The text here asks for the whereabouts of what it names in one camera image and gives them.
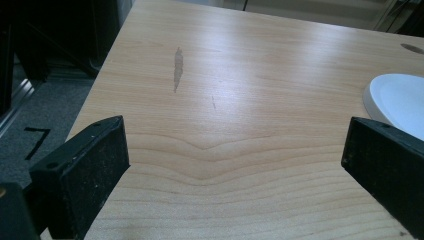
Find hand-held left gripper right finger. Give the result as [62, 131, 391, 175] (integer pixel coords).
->
[340, 116, 424, 240]

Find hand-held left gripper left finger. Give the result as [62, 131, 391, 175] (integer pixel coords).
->
[23, 115, 131, 240]

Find white utensil stand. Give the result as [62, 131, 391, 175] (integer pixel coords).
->
[362, 73, 424, 142]

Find dark cabinet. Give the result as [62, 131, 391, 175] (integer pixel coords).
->
[66, 0, 135, 73]

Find metal floor rail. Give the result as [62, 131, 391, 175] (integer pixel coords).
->
[0, 78, 35, 136]

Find dark round cable grommet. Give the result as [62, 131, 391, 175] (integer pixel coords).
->
[399, 43, 424, 56]

